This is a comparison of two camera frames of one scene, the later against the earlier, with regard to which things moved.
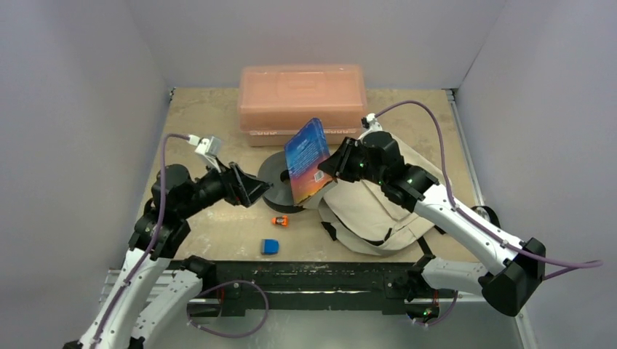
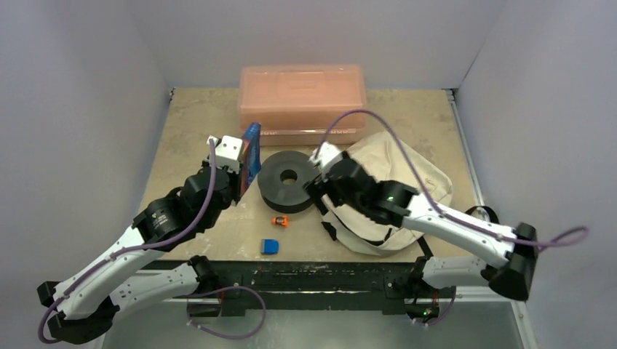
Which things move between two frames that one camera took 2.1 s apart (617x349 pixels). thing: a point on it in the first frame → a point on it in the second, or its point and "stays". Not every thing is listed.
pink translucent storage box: [276, 101] stays
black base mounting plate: [396, 284] stays
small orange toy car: [282, 220] stays
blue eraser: [270, 246] stays
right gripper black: [346, 158] → [327, 181]
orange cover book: [304, 153] → [250, 157]
